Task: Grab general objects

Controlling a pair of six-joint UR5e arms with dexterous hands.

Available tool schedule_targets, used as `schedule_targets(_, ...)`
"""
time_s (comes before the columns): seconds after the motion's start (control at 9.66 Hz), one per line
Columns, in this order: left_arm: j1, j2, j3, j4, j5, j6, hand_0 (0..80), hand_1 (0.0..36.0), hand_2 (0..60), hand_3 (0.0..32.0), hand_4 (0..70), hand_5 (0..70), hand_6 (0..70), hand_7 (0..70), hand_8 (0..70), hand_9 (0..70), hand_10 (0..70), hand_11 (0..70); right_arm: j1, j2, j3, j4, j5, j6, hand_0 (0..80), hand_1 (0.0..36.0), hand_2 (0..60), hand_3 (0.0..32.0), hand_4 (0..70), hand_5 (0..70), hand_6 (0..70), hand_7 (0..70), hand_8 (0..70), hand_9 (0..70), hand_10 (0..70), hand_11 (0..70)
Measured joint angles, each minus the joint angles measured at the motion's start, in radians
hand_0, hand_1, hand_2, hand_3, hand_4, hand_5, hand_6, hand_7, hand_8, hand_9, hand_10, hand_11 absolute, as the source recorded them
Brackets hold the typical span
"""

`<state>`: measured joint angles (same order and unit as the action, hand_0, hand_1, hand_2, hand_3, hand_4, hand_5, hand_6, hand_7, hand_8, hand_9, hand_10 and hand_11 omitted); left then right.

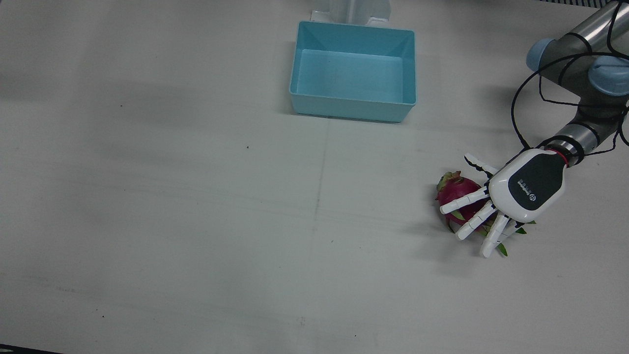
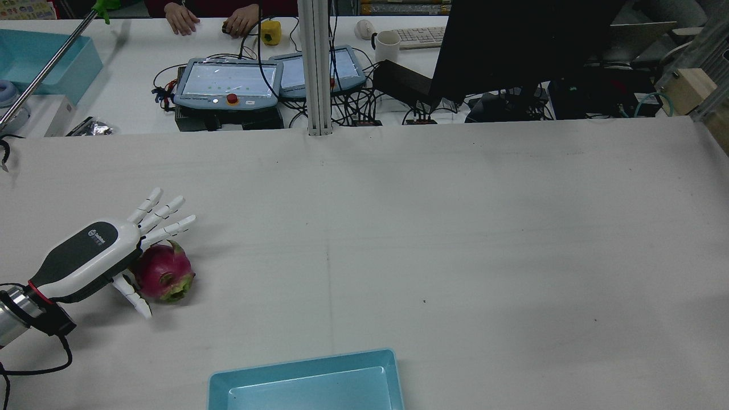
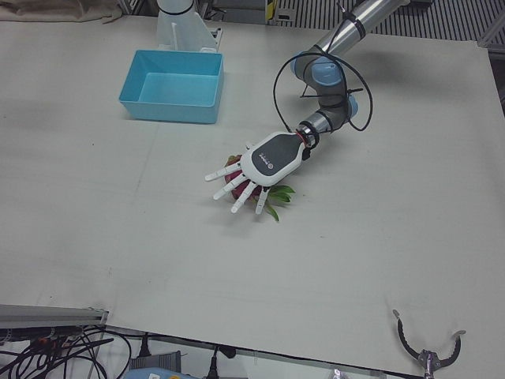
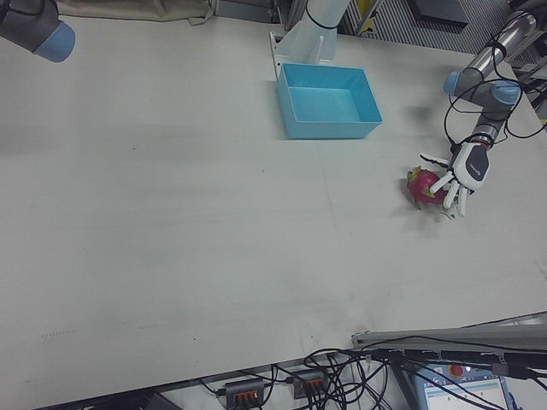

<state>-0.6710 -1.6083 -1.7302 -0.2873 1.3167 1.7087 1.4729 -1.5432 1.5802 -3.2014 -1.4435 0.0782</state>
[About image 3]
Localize teach pendant with red button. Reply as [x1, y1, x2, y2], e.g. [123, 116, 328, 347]
[125, 366, 190, 379]

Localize black cable along robot arm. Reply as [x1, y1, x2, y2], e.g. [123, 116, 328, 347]
[273, 0, 375, 133]

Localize beige cloth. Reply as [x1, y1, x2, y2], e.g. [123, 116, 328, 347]
[0, 0, 123, 25]

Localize small light blue plastic bin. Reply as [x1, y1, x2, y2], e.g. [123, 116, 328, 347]
[118, 49, 226, 125]

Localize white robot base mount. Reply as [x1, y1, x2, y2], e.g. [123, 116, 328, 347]
[156, 0, 224, 54]

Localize red dragon fruit green leaves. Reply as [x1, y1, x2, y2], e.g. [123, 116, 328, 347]
[222, 154, 296, 223]

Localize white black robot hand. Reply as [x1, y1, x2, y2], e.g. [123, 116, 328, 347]
[204, 132, 311, 216]

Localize black power strip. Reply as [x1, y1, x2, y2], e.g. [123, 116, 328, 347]
[0, 327, 80, 344]

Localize metal claw grabber tool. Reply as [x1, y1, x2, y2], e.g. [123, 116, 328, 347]
[391, 309, 466, 379]

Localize dark grey equipment box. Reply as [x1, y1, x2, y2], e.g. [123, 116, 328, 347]
[129, 351, 182, 370]

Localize aluminium profile post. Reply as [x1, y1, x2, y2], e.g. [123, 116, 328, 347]
[0, 303, 110, 328]

